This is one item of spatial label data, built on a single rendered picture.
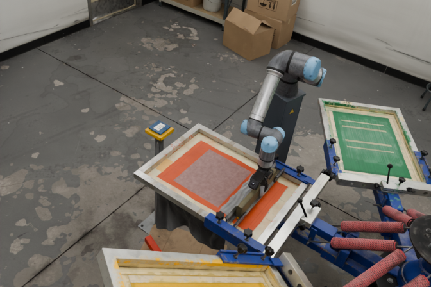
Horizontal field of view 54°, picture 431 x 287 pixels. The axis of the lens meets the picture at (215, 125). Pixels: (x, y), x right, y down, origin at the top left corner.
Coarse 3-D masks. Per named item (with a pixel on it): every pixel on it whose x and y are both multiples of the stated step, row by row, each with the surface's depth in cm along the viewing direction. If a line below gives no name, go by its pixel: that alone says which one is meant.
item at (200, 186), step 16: (176, 160) 243; (160, 176) 232; (176, 176) 233; (192, 176) 234; (208, 176) 236; (192, 192) 225; (208, 192) 226; (224, 192) 227; (256, 208) 221; (240, 224) 211; (256, 224) 212
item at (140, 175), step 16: (192, 128) 262; (176, 144) 249; (224, 144) 256; (160, 160) 239; (256, 160) 247; (144, 176) 226; (288, 176) 238; (160, 192) 221; (304, 192) 233; (192, 208) 212; (288, 208) 218; (272, 224) 209
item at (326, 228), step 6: (318, 222) 206; (324, 222) 206; (306, 228) 208; (318, 228) 203; (324, 228) 204; (330, 228) 204; (336, 228) 204; (318, 234) 205; (324, 234) 203; (330, 234) 201; (330, 240) 202
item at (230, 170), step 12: (204, 144) 257; (192, 156) 247; (204, 156) 248; (216, 156) 249; (228, 156) 250; (204, 168) 240; (216, 168) 241; (228, 168) 242; (240, 168) 243; (252, 168) 244; (228, 180) 235; (240, 180) 236; (276, 192) 231; (264, 204) 223
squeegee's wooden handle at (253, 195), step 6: (270, 180) 227; (258, 186) 219; (252, 192) 215; (258, 192) 219; (246, 198) 212; (252, 198) 213; (240, 204) 208; (246, 204) 210; (240, 210) 208; (240, 216) 210
